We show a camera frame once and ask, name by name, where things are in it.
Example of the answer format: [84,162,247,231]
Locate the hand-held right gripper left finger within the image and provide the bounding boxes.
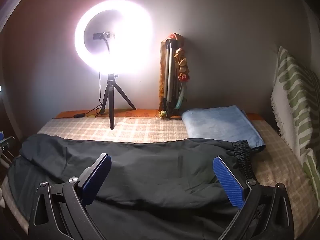
[28,152,112,240]

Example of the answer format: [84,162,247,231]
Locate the dark grey pants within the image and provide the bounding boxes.
[7,134,255,240]

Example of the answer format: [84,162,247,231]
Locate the checkered beige bed sheet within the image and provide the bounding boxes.
[0,116,318,233]

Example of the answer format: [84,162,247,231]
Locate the folded light blue towel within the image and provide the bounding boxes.
[181,105,266,153]

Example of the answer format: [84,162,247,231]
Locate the folded silver tripod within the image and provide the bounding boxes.
[160,39,183,118]
[158,33,190,118]

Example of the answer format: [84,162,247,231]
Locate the black phone holder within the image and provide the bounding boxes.
[93,31,115,40]

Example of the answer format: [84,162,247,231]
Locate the round ring light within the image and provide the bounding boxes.
[74,0,153,73]

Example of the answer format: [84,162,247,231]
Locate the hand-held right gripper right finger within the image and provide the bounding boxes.
[212,156,295,240]

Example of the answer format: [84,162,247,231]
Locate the white green patterned blanket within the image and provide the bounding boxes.
[271,46,320,196]

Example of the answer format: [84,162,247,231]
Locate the black power cable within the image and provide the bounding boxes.
[85,38,111,117]

